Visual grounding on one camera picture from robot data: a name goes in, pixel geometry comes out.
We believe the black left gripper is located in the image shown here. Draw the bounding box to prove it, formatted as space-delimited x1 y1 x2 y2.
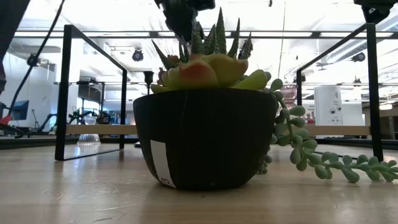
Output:
154 0 216 42

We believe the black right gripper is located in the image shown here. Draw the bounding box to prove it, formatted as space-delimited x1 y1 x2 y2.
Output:
353 0 398 25

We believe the pink ribbed glass candle holder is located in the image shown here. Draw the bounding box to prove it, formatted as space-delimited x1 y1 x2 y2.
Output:
280 84 299 110

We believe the clear plastic cup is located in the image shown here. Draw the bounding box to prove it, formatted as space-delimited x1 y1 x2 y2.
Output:
76 115 101 146

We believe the white printed banner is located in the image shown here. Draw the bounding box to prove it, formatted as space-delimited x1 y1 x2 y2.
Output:
313 85 344 127

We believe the succulent plant in black pot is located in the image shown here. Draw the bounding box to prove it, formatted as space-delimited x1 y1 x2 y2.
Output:
132 6 398 191

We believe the blue monitor screen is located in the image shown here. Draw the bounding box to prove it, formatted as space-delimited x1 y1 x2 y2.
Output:
12 100 30 121

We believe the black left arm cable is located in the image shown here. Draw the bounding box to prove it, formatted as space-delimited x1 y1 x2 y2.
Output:
7 0 66 122

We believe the wooden shelf riser black frame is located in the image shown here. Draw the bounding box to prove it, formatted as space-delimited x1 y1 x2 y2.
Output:
55 23 384 162

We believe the black aluminium rig frame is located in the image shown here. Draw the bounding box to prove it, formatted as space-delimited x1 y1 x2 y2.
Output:
0 136 398 151

